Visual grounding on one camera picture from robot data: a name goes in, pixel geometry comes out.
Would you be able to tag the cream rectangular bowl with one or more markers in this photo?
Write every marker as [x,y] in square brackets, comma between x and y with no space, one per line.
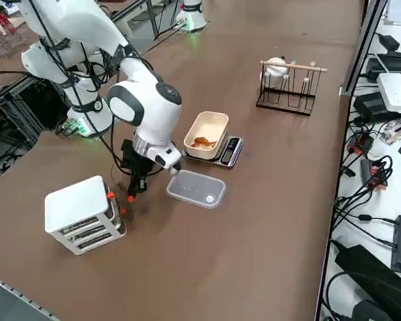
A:
[217,128]

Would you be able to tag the silver digital kitchen scale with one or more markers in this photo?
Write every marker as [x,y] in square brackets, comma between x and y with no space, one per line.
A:
[232,150]

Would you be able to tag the aluminium frame post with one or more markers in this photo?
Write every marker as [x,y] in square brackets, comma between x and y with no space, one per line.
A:
[364,47]

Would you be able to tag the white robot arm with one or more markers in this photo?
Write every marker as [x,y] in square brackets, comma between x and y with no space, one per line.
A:
[192,16]
[153,110]

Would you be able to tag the aluminium frame rail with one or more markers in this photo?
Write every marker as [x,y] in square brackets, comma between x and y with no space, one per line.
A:
[6,294]

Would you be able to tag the white smiley mug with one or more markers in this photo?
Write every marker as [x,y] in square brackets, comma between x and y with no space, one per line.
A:
[275,72]

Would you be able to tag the long black box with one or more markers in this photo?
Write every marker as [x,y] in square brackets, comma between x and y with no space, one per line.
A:
[374,68]

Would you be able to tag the black power brick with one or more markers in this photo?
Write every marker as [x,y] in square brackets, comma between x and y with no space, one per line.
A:
[389,41]

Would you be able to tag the clear plastic container lid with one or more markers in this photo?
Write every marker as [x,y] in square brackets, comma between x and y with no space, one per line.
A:
[197,189]

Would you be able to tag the black power adapter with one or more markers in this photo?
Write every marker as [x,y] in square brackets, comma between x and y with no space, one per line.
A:
[369,105]

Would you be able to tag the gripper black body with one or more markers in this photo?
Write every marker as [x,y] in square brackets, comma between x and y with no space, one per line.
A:
[133,162]

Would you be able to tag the orange-brown dried food piece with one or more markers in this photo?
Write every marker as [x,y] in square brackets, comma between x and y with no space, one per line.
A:
[202,142]

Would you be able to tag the white router box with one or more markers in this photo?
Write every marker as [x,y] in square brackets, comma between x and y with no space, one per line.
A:
[396,92]

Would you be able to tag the black bulky device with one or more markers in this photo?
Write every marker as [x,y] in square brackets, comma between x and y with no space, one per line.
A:
[371,277]

